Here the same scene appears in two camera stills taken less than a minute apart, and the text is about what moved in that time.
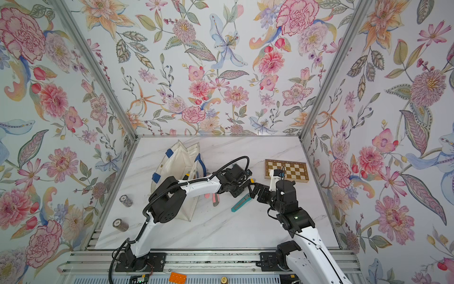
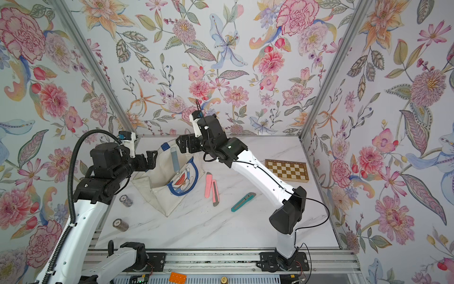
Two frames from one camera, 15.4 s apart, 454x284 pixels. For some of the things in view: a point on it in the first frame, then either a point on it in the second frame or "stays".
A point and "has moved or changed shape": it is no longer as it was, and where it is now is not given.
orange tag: (177, 278) stays
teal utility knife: (246, 199) stays
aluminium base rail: (91, 262) stays
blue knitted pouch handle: (156, 177) has moved or changed shape
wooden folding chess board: (291, 170) stays
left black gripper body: (236, 189) → (130, 165)
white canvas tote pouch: (179, 163) has moved or changed shape
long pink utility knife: (216, 199) stays
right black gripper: (266, 192) → (184, 148)
